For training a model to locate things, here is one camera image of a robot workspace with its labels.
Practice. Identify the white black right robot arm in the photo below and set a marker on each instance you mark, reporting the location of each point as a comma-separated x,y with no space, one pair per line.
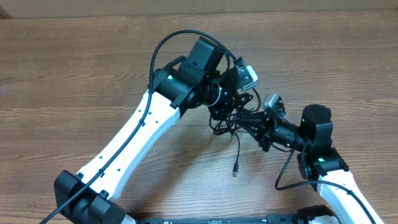
319,163

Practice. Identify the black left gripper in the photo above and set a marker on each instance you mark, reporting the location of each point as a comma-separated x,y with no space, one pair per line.
227,103

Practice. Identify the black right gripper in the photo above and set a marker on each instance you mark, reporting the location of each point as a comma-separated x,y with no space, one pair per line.
264,127

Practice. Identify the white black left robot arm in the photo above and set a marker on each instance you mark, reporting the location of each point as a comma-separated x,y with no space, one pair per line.
209,76

